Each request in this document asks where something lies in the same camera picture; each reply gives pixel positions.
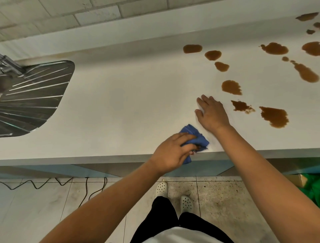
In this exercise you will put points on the person's right hand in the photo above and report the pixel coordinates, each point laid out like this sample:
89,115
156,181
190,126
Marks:
213,115

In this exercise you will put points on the person's left hand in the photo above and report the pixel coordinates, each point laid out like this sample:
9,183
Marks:
167,155

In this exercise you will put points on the person's right middle finger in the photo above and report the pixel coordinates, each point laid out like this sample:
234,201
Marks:
206,98

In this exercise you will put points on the person's right thumb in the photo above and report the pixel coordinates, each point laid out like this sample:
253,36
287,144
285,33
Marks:
199,116

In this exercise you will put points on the person's left fingers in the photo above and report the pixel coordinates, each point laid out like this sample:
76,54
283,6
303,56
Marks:
186,141

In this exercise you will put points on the blue cleaning cloth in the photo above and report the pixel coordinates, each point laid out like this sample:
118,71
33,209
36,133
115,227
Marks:
191,131

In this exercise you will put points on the person's left forearm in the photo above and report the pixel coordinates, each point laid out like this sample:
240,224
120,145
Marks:
105,207

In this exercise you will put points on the person's right forearm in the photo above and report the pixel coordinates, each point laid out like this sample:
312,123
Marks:
265,180

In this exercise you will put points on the white perforated clog shoe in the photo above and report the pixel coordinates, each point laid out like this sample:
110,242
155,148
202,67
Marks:
186,204
161,189

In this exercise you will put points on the group of brown liquid spills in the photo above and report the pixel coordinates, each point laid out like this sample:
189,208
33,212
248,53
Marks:
275,116

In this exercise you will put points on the black trousers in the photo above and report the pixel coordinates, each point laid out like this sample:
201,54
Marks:
162,217

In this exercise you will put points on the grey counter cabinet front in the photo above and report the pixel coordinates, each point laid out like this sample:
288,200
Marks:
100,165

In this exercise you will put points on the white shirt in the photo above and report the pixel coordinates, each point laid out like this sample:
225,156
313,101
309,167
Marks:
186,236

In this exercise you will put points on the brown cardboard box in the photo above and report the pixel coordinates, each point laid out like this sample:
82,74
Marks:
297,179

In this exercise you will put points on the green plastic bag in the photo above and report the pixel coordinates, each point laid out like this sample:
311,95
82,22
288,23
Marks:
311,186

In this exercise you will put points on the steel sink drainboard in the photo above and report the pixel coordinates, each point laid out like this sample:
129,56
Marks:
32,97

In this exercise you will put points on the steel faucet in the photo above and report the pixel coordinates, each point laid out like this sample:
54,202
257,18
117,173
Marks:
10,65

